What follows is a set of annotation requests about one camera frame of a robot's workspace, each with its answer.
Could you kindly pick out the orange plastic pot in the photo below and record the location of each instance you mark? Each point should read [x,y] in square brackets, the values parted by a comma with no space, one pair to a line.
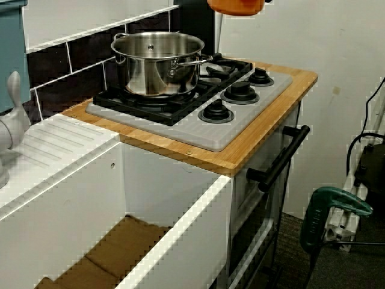
[231,6]

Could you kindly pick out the black stove knob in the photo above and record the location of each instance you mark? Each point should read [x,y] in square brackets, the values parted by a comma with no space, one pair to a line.
[260,77]
[216,112]
[239,91]

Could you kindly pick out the stainless steel pot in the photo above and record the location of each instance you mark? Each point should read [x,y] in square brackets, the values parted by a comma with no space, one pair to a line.
[156,69]

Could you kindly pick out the grey stove top plate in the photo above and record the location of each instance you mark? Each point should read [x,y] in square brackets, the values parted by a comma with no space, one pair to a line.
[210,135]

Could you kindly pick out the black stove grate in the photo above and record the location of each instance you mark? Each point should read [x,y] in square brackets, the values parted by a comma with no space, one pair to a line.
[144,110]

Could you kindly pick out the dark grey upright panel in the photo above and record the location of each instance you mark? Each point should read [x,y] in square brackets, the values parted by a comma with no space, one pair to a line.
[195,18]

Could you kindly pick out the wooden countertop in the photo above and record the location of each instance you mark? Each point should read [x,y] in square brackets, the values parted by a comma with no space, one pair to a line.
[261,129]

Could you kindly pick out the black box device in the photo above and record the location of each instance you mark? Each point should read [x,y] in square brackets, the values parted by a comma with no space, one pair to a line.
[371,164]

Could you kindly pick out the dark tiled backsplash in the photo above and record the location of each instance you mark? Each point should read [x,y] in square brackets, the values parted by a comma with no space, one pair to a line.
[81,57]

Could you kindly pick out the green clamp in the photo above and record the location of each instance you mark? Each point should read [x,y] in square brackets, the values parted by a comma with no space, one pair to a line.
[331,201]

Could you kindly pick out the white oven door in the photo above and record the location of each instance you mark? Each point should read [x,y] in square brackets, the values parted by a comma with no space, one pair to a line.
[255,216]

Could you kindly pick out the white sink basin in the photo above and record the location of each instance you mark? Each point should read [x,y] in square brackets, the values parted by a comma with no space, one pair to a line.
[168,192]

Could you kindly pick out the teal cabinet box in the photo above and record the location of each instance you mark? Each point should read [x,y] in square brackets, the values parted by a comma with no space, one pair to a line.
[12,54]

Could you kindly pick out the grey toy faucet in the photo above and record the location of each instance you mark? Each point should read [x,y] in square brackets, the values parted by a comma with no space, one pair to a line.
[13,114]

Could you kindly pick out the brown cardboard sheet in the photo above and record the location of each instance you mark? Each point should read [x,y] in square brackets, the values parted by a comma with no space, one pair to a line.
[120,250]

